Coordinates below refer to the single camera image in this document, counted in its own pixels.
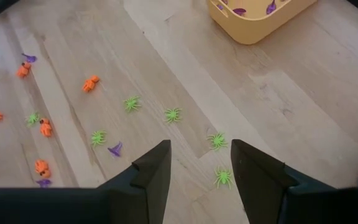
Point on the small purple witch hat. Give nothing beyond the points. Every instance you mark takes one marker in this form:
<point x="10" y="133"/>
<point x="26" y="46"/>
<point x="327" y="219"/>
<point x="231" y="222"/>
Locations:
<point x="239" y="12"/>
<point x="115" y="150"/>
<point x="271" y="7"/>
<point x="219" y="6"/>
<point x="29" y="58"/>
<point x="44" y="183"/>

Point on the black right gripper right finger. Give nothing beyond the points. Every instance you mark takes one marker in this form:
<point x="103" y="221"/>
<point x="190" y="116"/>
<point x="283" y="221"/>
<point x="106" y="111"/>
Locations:
<point x="259" y="186"/>

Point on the yellow plastic bin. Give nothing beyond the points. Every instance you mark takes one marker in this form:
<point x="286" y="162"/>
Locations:
<point x="253" y="31"/>

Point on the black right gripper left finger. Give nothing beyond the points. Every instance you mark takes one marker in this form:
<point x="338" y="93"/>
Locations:
<point x="148" y="193"/>

